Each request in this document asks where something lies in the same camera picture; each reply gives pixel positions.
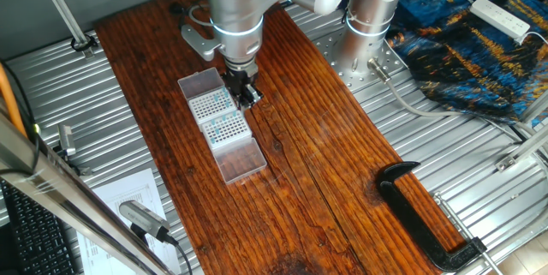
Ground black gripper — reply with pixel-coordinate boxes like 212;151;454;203
222;69;265;111

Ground white pipette tip box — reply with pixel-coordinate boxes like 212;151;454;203
200;109;268;185
177;67;239;133

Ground brown wooden board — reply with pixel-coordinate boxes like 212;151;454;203
93;0;468;275

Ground printed paper sheet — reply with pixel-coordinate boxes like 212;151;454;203
75;167;183;275

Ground black C-clamp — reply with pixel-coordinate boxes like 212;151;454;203
375;161;505;275

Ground blue patterned cloth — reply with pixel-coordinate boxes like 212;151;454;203
320;0;548;127

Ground orange tube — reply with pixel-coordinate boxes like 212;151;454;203
0;63;27;139

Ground black keyboard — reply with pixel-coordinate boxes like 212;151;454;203
0;179;80;275

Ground white power strip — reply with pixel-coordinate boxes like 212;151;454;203
469;0;532;40

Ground aluminium profile bar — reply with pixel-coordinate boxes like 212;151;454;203
494;90;548;173

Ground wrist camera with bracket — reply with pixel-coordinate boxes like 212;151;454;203
180;24;223;63

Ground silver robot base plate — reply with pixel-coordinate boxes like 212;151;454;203
314;30;410;93

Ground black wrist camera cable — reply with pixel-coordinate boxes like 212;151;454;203
168;0;211;28

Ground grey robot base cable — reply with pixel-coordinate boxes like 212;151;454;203
366;57;526;141

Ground silver depth camera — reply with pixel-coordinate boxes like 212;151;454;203
118;200;179;246

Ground black cable tie loop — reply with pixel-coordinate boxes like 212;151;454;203
70;33;100;53

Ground small silver camera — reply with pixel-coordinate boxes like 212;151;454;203
57;123;78;158

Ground steel frame bar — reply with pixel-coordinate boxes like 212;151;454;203
0;107;175;275

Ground thin aluminium rail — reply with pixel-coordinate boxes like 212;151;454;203
32;0;98;60

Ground thin black cable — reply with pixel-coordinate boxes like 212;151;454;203
0;58;42;177

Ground white plug cable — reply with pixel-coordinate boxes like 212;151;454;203
515;30;548;47

